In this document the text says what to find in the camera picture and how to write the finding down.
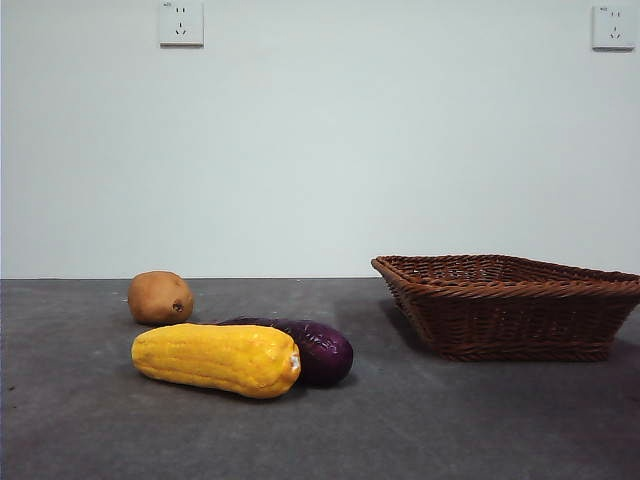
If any purple eggplant with green stem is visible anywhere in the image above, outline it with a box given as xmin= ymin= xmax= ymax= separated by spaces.
xmin=215 ymin=316 xmax=354 ymax=387

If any yellow corn cob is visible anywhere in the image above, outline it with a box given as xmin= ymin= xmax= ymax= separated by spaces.
xmin=130 ymin=322 xmax=303 ymax=400

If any brown potato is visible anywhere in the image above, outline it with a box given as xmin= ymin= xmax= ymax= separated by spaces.
xmin=127 ymin=270 xmax=195 ymax=325

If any brown wicker basket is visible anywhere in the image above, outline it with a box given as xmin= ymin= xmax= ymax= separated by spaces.
xmin=370 ymin=253 xmax=640 ymax=363

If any white wall socket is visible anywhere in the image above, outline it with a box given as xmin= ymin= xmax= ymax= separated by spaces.
xmin=159 ymin=1 xmax=205 ymax=49
xmin=591 ymin=5 xmax=636 ymax=52

